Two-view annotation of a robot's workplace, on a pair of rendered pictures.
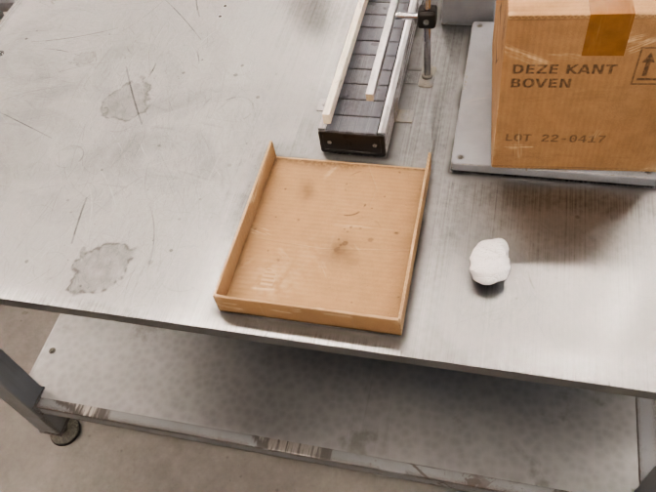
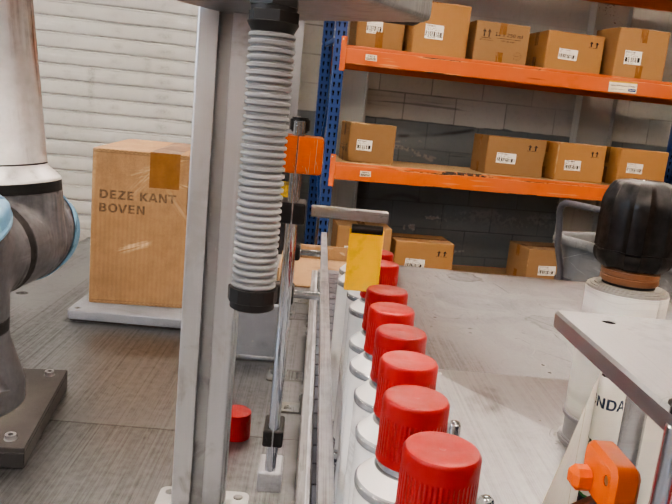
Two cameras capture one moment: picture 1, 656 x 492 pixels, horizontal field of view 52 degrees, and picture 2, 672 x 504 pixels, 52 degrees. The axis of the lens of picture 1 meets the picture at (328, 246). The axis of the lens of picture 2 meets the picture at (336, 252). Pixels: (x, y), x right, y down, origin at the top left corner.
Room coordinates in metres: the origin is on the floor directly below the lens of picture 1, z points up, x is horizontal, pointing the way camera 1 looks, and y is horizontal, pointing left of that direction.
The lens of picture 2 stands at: (2.12, -0.66, 1.22)
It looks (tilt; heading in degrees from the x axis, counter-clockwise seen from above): 11 degrees down; 156
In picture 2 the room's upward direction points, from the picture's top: 6 degrees clockwise
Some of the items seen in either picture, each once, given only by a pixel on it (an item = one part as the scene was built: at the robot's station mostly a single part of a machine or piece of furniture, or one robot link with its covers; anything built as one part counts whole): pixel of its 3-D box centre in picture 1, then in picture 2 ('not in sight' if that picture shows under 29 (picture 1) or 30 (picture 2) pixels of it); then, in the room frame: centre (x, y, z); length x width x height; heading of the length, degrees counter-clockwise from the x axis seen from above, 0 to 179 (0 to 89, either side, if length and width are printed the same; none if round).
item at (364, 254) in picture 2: not in sight; (364, 258); (1.59, -0.40, 1.09); 0.03 x 0.01 x 0.06; 68
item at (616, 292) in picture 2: not in sight; (621, 317); (1.58, -0.08, 1.03); 0.09 x 0.09 x 0.30
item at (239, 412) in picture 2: not in sight; (236, 422); (1.39, -0.45, 0.85); 0.03 x 0.03 x 0.03
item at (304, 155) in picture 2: not in sight; (319, 313); (1.59, -0.44, 1.05); 0.10 x 0.04 x 0.33; 68
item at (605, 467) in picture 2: not in sight; (600, 476); (1.93, -0.45, 1.08); 0.03 x 0.02 x 0.02; 158
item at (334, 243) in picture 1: (329, 228); (334, 266); (0.62, -0.01, 0.85); 0.30 x 0.26 x 0.04; 158
